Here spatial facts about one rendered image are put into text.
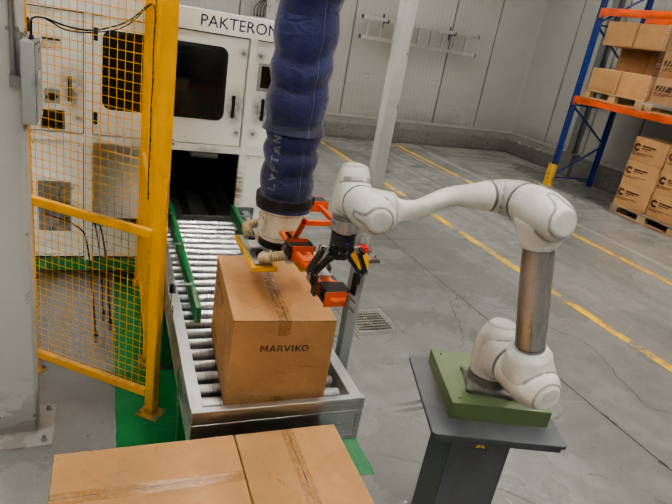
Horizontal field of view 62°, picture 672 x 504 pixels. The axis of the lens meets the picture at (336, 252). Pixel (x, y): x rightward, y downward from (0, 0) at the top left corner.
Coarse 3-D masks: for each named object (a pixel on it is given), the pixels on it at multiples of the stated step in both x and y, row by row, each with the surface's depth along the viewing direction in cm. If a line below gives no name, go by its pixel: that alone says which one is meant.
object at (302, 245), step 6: (288, 240) 207; (294, 240) 208; (300, 240) 209; (306, 240) 210; (288, 246) 203; (294, 246) 201; (300, 246) 202; (306, 246) 203; (312, 246) 204; (288, 252) 205; (294, 252) 202; (300, 252) 203; (312, 252) 204; (288, 258) 203; (294, 258) 203
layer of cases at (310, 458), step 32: (128, 448) 193; (160, 448) 196; (192, 448) 198; (224, 448) 201; (256, 448) 203; (288, 448) 206; (320, 448) 209; (64, 480) 177; (96, 480) 179; (128, 480) 181; (160, 480) 183; (192, 480) 185; (224, 480) 187; (256, 480) 189; (288, 480) 192; (320, 480) 194; (352, 480) 196
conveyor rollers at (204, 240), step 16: (192, 224) 399; (208, 224) 410; (224, 224) 414; (192, 240) 373; (208, 240) 377; (224, 240) 382; (176, 256) 346; (192, 256) 349; (208, 256) 353; (176, 272) 330; (192, 272) 333; (208, 272) 337; (208, 288) 312; (208, 304) 296; (192, 320) 277; (208, 320) 280; (192, 336) 268; (208, 336) 271; (192, 352) 252; (208, 352) 255; (208, 368) 247; (208, 384) 233; (208, 400) 223
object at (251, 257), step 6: (240, 240) 235; (240, 246) 230; (246, 246) 229; (246, 252) 225; (252, 252) 224; (258, 252) 220; (246, 258) 221; (252, 258) 219; (252, 264) 215; (258, 264) 215; (264, 264) 216; (270, 264) 217; (252, 270) 213; (258, 270) 213; (264, 270) 214; (270, 270) 215; (276, 270) 216
